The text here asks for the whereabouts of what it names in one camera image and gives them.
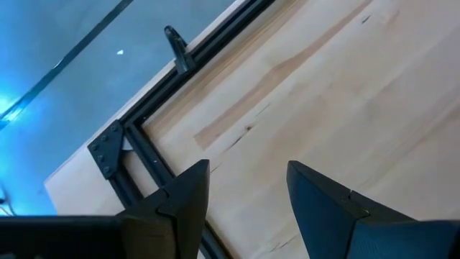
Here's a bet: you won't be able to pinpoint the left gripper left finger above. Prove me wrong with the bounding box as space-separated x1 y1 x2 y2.
116 159 211 259

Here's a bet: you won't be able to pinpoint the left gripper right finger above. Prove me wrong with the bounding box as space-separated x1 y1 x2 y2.
285 160 423 259

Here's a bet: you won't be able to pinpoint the black clamp hook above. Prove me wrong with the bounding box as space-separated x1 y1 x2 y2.
163 24 197 75

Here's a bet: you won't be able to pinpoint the black aluminium table frame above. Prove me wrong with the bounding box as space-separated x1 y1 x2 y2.
107 0 277 259

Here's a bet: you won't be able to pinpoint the black corner bracket plate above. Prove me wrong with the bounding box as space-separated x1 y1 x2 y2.
87 119 126 181

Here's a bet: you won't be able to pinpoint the thin floor cable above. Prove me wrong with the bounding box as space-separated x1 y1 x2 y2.
0 183 16 217

